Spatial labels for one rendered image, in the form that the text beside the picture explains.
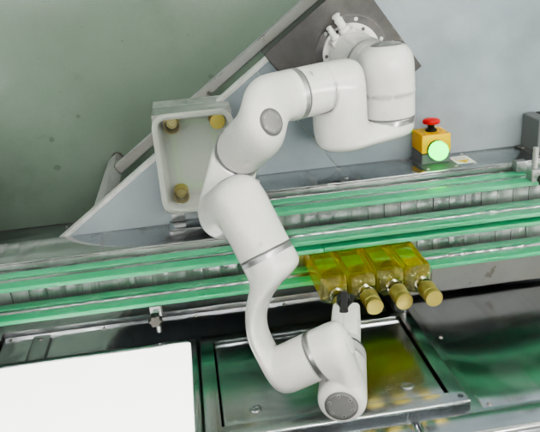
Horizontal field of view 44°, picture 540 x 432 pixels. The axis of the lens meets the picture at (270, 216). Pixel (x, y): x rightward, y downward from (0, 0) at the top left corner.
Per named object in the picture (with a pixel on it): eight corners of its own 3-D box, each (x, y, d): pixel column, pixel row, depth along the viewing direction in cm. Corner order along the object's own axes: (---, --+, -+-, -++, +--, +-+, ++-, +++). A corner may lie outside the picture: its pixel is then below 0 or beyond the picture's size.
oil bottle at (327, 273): (303, 264, 152) (323, 309, 132) (303, 241, 150) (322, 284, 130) (327, 261, 153) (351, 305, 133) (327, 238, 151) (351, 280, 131)
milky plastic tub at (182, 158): (164, 202, 155) (164, 215, 147) (151, 108, 147) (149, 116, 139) (238, 194, 157) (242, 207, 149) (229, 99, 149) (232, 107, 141)
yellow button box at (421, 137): (411, 156, 160) (421, 165, 153) (411, 126, 158) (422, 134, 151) (439, 153, 161) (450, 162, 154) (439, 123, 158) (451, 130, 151)
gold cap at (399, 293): (388, 300, 131) (395, 311, 127) (388, 285, 129) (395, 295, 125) (405, 298, 131) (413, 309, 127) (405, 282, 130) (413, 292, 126)
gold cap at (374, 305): (360, 305, 130) (366, 316, 126) (359, 289, 129) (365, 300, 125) (377, 303, 131) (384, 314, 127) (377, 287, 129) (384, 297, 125)
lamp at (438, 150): (427, 159, 153) (431, 163, 150) (427, 141, 151) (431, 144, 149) (446, 157, 154) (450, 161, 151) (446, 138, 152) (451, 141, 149)
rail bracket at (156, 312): (151, 315, 152) (149, 346, 139) (147, 288, 149) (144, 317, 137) (168, 312, 152) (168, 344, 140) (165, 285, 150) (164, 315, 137)
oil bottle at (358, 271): (328, 261, 153) (351, 305, 133) (327, 238, 151) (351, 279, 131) (352, 258, 153) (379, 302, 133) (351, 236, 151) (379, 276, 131)
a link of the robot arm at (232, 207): (338, 213, 103) (297, 234, 116) (275, 93, 103) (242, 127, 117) (252, 259, 95) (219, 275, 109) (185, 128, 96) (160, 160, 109)
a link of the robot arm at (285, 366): (296, 236, 104) (358, 357, 103) (227, 271, 108) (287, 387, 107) (281, 243, 96) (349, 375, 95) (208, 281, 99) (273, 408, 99)
